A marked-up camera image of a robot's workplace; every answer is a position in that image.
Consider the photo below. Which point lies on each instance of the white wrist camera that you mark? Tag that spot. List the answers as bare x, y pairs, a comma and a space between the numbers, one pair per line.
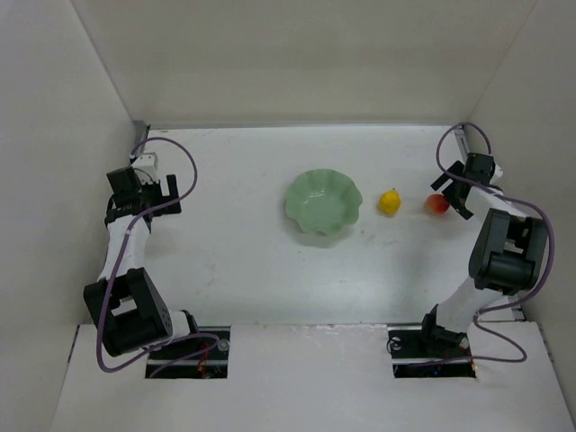
147, 162
497, 175

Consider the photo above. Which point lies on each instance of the aluminium table rail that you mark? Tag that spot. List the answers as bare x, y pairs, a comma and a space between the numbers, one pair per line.
477, 180
141, 129

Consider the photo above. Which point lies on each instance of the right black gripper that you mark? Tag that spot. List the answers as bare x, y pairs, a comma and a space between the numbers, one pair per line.
453, 193

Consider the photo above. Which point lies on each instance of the left aluminium table rail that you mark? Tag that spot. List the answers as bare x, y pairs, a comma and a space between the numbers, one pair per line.
141, 129

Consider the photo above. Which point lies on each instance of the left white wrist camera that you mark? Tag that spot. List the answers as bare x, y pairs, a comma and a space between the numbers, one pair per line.
147, 162

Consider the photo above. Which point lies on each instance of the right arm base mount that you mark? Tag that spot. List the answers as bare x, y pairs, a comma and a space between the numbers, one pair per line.
412, 357

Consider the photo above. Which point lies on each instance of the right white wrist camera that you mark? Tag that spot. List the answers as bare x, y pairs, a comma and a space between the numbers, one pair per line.
497, 175

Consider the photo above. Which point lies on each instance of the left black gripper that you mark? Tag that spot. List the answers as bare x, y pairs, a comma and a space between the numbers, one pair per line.
166, 194

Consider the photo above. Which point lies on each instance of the yellow fake pear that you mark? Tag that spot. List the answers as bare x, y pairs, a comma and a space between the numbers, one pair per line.
389, 203

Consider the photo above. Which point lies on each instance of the right aluminium table rail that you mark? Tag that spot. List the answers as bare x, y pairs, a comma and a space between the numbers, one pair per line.
477, 180

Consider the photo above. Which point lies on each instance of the green wavy fruit bowl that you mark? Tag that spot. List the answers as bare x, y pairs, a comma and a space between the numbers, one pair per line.
323, 201

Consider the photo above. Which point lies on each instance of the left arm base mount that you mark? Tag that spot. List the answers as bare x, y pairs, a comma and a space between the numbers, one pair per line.
199, 358

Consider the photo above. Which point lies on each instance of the red orange fake peach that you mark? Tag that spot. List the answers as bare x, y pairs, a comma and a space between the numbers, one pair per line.
437, 204

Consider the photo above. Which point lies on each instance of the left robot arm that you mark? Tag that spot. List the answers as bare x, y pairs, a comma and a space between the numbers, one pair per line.
135, 314

